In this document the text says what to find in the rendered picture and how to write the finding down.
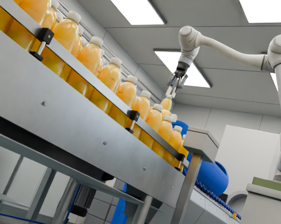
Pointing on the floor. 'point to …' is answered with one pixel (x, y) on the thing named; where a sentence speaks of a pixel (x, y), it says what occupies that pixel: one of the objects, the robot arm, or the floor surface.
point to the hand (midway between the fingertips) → (171, 92)
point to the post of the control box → (187, 189)
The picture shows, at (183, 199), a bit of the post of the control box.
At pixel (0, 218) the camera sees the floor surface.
